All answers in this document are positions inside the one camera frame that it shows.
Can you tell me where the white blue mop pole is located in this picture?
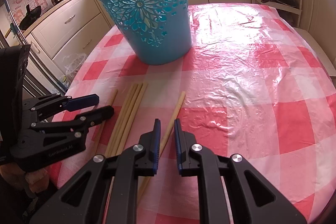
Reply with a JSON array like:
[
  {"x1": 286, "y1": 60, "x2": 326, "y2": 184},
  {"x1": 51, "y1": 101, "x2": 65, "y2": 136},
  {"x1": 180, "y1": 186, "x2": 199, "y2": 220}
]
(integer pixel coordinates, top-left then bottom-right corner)
[{"x1": 1, "y1": 0, "x2": 30, "y2": 45}]

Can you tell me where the blue perforated plastic basket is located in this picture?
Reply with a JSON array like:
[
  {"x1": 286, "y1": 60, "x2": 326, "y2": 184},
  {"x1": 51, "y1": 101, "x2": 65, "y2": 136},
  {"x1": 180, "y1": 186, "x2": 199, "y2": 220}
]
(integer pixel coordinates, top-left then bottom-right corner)
[{"x1": 87, "y1": 0, "x2": 192, "y2": 66}]

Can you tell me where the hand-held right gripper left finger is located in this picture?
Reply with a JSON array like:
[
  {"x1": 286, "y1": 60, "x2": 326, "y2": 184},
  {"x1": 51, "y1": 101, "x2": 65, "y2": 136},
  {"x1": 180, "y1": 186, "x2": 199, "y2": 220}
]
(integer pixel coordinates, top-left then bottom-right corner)
[{"x1": 28, "y1": 118, "x2": 161, "y2": 224}]

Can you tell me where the white wooden stool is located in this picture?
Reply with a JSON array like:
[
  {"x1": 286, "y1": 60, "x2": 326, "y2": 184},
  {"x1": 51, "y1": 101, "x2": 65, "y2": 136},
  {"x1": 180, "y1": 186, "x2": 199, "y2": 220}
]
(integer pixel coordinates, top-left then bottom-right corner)
[{"x1": 298, "y1": 27, "x2": 336, "y2": 72}]

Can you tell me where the person's left hand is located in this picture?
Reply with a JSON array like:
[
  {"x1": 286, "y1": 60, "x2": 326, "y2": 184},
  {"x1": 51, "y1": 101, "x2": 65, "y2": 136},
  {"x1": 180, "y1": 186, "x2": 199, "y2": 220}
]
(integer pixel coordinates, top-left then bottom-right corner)
[{"x1": 25, "y1": 168, "x2": 49, "y2": 193}]

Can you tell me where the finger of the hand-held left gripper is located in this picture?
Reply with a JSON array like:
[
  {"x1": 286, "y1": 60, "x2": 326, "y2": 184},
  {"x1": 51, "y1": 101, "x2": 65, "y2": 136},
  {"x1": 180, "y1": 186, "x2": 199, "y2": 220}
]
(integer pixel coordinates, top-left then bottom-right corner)
[
  {"x1": 31, "y1": 105, "x2": 114, "y2": 133},
  {"x1": 22, "y1": 94, "x2": 100, "y2": 122}
]

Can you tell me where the black wok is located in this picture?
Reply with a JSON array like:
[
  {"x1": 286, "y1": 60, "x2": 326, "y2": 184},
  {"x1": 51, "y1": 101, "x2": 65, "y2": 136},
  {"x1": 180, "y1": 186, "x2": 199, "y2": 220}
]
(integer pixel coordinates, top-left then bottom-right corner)
[{"x1": 20, "y1": 4, "x2": 42, "y2": 30}]

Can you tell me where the cream drawer cabinet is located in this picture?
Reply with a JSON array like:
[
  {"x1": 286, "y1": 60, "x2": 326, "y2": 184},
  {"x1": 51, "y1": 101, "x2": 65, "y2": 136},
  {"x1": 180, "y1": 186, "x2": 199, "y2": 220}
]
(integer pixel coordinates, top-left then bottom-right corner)
[{"x1": 25, "y1": 0, "x2": 116, "y2": 64}]

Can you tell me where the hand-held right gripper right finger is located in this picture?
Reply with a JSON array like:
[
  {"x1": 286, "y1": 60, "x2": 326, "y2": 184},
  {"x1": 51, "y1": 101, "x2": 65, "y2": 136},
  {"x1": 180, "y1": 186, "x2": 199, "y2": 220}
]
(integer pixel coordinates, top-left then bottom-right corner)
[{"x1": 174, "y1": 118, "x2": 307, "y2": 224}]

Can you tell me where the red white checkered tablecloth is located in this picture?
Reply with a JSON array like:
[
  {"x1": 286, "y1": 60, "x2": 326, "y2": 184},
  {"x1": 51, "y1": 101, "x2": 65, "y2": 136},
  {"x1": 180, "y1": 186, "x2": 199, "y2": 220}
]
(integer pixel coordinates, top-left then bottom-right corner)
[{"x1": 49, "y1": 2, "x2": 336, "y2": 224}]

